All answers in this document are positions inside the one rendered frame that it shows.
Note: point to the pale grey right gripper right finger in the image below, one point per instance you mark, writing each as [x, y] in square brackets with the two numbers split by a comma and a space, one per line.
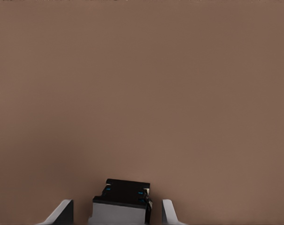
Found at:
[169, 212]

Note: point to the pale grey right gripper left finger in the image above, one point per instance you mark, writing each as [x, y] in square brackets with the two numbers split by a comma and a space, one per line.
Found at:
[62, 212]

